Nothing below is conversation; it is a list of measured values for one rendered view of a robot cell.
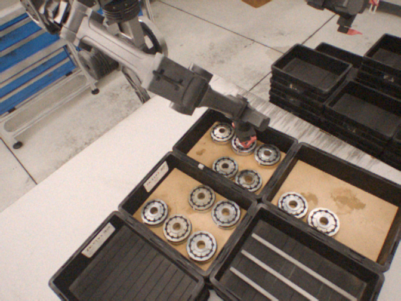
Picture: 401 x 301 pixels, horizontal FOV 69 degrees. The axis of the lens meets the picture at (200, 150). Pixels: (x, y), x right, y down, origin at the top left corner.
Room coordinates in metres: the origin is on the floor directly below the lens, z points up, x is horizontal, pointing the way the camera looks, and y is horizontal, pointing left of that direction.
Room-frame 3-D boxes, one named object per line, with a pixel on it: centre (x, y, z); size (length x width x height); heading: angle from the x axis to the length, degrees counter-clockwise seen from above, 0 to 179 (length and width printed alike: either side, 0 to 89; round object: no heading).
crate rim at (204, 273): (0.45, 0.09, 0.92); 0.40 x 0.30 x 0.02; 44
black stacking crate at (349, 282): (0.16, -0.19, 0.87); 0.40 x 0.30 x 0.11; 44
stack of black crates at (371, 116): (1.07, -1.02, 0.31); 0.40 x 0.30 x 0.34; 37
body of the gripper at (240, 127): (0.71, -0.18, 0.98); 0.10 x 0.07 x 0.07; 3
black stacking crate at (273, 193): (0.37, -0.41, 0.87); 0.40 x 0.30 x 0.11; 44
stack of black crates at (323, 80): (1.39, -0.78, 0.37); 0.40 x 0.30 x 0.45; 37
